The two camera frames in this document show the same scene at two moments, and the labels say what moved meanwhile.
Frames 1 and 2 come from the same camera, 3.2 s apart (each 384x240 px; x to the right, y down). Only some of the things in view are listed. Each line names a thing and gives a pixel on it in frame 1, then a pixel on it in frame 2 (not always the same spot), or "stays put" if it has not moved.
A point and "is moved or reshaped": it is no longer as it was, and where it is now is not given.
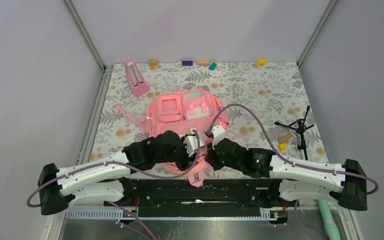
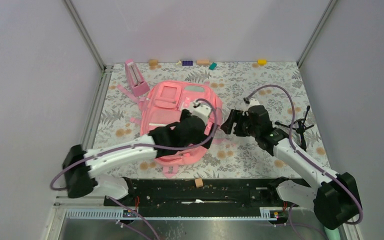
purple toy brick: (187, 63) stays put
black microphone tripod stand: (299, 126) stays put
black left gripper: (185, 163) -> (202, 138)
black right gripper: (211, 158) -> (237, 116)
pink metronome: (138, 86) stays put
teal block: (212, 66) stays put
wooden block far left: (153, 62) stays put
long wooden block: (202, 62) stays put
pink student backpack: (181, 111) is moved or reshaped
